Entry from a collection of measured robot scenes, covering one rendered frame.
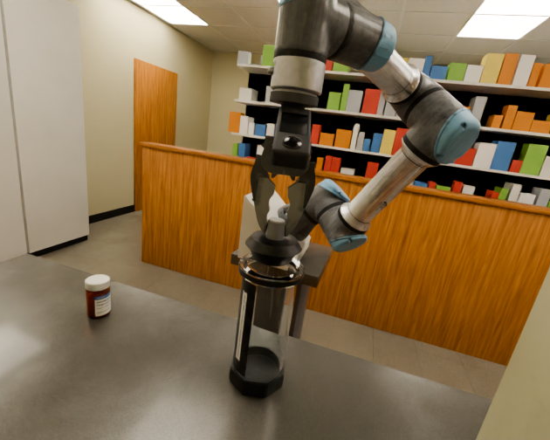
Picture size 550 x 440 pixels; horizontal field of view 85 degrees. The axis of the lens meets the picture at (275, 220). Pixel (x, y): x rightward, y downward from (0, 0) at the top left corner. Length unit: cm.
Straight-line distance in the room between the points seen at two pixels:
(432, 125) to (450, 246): 166
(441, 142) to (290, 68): 46
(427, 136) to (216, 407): 71
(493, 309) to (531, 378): 232
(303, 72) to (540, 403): 40
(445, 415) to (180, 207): 245
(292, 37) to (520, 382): 43
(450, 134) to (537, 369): 56
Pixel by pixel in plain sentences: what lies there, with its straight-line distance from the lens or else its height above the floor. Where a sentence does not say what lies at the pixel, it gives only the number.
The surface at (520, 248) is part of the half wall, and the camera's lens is 252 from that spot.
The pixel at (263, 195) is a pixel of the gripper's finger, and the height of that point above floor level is 128.
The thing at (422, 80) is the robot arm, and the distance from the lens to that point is 87.
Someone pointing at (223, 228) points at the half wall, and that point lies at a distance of 260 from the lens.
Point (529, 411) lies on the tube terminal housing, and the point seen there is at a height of 120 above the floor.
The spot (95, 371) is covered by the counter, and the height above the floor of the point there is 94.
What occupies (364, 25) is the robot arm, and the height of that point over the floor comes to 153.
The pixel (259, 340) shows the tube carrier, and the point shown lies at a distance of 51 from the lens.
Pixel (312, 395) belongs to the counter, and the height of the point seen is 94.
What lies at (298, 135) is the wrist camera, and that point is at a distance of 39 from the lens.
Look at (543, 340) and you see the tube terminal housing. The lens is 32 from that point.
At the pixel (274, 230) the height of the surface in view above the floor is 123.
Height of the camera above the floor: 137
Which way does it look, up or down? 16 degrees down
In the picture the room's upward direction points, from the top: 8 degrees clockwise
